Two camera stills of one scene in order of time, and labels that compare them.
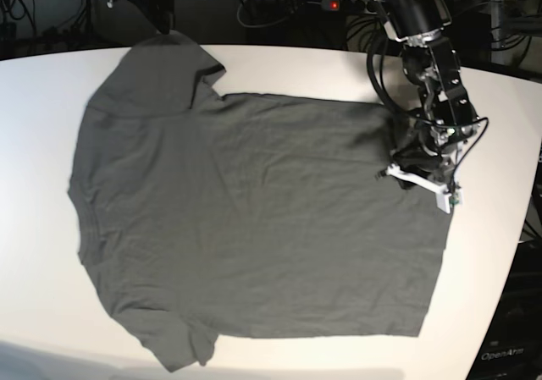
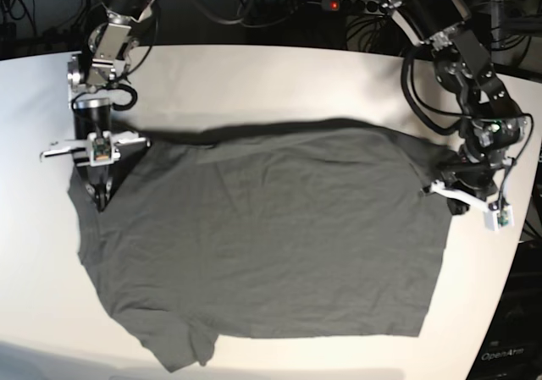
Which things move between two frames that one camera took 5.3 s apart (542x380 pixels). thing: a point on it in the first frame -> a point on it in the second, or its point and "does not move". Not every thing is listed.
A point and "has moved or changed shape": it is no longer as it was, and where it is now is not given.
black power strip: [349, 4] does not move
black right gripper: [435, 147] -> [475, 173]
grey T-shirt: [202, 215] has moved or changed shape
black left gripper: [157, 2] -> [127, 155]
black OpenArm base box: [512, 347] does not move
